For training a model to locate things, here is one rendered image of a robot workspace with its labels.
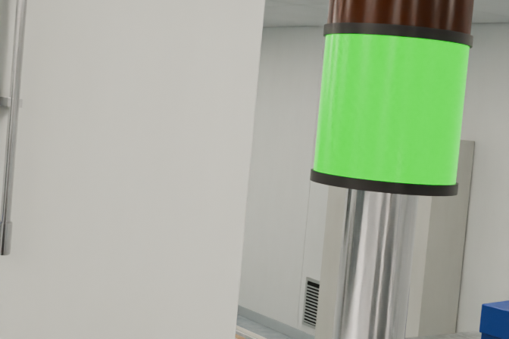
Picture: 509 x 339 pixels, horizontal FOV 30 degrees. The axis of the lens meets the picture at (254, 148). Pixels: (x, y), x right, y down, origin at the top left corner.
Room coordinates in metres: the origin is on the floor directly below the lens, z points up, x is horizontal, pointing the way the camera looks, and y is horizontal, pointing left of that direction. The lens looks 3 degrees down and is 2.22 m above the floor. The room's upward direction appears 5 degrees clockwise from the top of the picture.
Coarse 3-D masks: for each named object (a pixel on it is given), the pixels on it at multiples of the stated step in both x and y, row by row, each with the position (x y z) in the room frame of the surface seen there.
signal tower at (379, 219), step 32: (352, 32) 0.31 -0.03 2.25; (384, 32) 0.30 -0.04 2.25; (416, 32) 0.30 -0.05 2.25; (448, 32) 0.31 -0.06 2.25; (352, 192) 0.32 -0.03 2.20; (384, 192) 0.30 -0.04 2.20; (416, 192) 0.30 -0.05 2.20; (448, 192) 0.31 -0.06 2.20; (352, 224) 0.32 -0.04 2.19; (384, 224) 0.31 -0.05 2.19; (352, 256) 0.32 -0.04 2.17; (384, 256) 0.31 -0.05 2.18; (352, 288) 0.32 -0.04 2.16; (384, 288) 0.32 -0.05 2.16; (352, 320) 0.32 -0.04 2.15; (384, 320) 0.32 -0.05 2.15
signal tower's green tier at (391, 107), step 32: (352, 64) 0.31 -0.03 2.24; (384, 64) 0.30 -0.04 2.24; (416, 64) 0.30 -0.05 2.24; (448, 64) 0.31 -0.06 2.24; (320, 96) 0.33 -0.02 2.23; (352, 96) 0.31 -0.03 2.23; (384, 96) 0.30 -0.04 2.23; (416, 96) 0.30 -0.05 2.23; (448, 96) 0.31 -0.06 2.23; (320, 128) 0.32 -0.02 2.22; (352, 128) 0.31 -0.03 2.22; (384, 128) 0.30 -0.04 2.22; (416, 128) 0.30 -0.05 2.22; (448, 128) 0.31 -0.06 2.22; (320, 160) 0.32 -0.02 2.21; (352, 160) 0.31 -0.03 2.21; (384, 160) 0.30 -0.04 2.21; (416, 160) 0.30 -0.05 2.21; (448, 160) 0.31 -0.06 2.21
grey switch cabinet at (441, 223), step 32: (416, 224) 7.11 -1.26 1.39; (448, 224) 7.12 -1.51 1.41; (416, 256) 7.08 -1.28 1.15; (448, 256) 7.14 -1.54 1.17; (320, 288) 7.96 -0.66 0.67; (416, 288) 7.05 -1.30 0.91; (448, 288) 7.16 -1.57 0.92; (320, 320) 7.93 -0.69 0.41; (416, 320) 7.03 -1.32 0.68; (448, 320) 7.18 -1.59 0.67
